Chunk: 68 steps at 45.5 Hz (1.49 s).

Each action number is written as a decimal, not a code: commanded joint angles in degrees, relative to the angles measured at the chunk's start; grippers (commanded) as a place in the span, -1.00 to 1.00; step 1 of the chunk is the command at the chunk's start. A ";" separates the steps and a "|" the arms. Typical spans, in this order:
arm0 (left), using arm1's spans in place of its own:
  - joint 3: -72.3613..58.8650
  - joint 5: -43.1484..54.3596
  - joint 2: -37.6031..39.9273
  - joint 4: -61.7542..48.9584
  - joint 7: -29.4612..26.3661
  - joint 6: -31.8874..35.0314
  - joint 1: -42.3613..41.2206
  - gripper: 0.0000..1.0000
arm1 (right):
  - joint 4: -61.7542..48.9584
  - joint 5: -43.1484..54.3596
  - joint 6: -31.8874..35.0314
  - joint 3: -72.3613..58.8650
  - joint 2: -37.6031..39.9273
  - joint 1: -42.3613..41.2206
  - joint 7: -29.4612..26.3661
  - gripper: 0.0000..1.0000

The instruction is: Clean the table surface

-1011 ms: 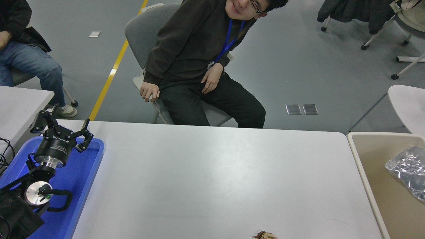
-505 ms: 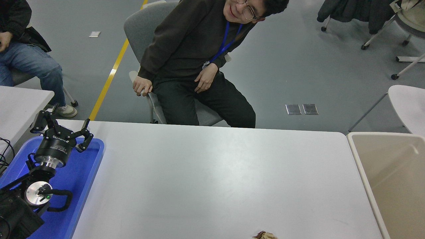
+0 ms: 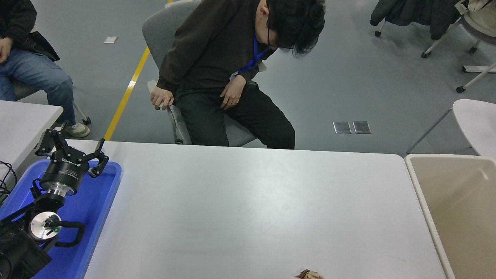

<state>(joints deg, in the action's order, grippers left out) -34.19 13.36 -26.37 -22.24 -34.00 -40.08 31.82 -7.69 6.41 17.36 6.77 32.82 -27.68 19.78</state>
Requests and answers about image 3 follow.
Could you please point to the person's hand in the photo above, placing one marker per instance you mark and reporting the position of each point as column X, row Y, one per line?
column 4, row 48

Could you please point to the white paper scrap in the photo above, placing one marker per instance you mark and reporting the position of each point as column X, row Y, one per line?
column 110, row 40

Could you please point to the person's right hand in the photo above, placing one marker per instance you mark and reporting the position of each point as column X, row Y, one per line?
column 161, row 97

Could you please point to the tan paper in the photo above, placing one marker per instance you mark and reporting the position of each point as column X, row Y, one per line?
column 310, row 275

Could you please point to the white office chair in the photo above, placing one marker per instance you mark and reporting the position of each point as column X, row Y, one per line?
column 380, row 28
column 480, row 27
column 478, row 69

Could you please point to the blue plastic tray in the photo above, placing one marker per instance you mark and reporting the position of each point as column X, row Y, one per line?
column 97, row 201

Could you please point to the yellow floor tape line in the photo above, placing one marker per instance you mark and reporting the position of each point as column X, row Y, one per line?
column 128, row 93

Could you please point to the person's left hand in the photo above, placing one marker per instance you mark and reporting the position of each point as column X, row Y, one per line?
column 232, row 93

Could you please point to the large pale plastic bin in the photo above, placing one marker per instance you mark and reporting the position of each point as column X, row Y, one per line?
column 457, row 193

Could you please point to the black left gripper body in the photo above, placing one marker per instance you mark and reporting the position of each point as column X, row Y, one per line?
column 64, row 170

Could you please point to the dark jacket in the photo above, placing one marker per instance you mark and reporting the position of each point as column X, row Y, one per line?
column 418, row 13

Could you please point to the person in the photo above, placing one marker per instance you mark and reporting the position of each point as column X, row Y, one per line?
column 217, row 46
column 31, row 73

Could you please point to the silver floor outlet plate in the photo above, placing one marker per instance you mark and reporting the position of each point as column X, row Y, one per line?
column 362, row 127
column 342, row 128

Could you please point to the white side table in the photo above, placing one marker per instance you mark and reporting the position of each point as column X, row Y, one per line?
column 19, row 128

